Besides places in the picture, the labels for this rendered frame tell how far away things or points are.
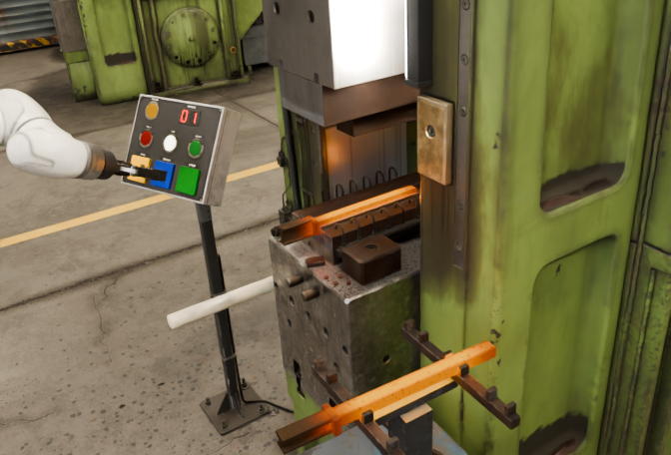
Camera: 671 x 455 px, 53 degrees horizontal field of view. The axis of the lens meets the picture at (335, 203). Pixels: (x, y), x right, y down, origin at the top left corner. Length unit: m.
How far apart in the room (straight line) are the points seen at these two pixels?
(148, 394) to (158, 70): 4.15
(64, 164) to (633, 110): 1.24
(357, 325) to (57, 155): 0.77
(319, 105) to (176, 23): 4.96
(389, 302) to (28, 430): 1.65
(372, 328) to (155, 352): 1.56
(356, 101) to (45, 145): 0.68
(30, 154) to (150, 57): 4.89
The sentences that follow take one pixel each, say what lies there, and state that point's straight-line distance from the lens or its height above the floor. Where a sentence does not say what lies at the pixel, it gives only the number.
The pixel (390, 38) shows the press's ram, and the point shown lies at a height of 1.45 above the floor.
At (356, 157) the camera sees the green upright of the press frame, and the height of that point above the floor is 1.05.
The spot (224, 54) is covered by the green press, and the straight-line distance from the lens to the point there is 6.57.
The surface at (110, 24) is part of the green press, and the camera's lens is 6.43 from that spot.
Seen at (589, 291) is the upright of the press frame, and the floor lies 0.82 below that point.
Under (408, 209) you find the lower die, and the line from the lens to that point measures 1.71.
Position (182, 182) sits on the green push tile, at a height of 1.00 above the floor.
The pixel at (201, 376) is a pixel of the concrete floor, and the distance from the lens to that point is 2.81.
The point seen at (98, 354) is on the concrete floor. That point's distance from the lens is 3.07.
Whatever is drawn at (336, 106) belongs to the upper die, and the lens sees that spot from 1.48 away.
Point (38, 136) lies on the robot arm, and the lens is 1.59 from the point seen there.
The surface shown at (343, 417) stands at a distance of 1.18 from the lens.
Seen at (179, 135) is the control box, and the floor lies 1.11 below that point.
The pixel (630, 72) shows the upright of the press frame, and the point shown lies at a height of 1.37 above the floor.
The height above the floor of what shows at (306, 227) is 1.00.
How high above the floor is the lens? 1.77
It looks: 26 degrees down
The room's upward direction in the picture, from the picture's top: 4 degrees counter-clockwise
